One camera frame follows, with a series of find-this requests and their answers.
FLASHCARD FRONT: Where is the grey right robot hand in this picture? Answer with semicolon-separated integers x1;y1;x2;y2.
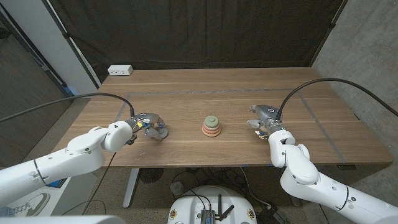
248;105;285;136

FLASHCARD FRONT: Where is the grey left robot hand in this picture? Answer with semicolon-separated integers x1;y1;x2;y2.
127;112;169;142

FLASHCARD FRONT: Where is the green hanoi disc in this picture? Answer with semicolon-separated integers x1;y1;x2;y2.
203;115;220;129

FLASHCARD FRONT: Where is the dusty pink hanoi disc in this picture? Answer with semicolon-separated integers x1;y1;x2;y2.
202;123;221;133

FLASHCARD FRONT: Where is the coral red hanoi disc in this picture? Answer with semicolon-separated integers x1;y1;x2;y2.
201;127;222;136

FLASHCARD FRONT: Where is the white power outlet box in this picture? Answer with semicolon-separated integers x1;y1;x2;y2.
107;64;134;77

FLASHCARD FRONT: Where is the black floor fan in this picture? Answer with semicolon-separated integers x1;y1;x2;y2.
139;167;164;184

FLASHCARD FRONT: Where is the light grey table leg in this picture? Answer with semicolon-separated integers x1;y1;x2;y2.
123;167;141;208

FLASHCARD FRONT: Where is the grey floor cylinder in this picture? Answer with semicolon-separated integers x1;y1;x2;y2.
170;181;185;196

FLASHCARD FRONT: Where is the white robot torso base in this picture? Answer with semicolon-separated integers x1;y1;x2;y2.
167;185;258;224

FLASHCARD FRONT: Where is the white pedal board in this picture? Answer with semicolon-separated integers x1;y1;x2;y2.
6;172;98;218

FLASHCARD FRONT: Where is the black backdrop curtain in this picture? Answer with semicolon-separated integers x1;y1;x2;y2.
49;0;348;83

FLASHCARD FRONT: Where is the black floor power strip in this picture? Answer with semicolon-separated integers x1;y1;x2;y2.
255;207;289;224

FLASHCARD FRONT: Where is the black backdrop stand pole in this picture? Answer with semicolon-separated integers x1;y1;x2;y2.
42;0;101;88
310;0;349;67

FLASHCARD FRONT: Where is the blue foot pad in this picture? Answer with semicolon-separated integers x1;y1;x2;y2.
46;179;68;189

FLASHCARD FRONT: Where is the black antenna radio module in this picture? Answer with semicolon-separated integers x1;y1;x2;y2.
200;194;234;224

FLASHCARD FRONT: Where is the white grey sneaker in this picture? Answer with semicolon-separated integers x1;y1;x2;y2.
9;192;51;217

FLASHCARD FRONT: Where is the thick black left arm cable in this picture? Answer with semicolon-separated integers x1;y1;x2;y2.
0;92;136;124

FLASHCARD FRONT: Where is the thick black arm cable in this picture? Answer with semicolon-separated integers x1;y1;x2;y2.
275;77;398;121
0;92;136;124

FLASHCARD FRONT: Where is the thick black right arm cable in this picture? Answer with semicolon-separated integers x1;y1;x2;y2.
275;77;398;121

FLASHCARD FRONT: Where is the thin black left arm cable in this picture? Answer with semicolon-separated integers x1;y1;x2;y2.
81;151;118;216

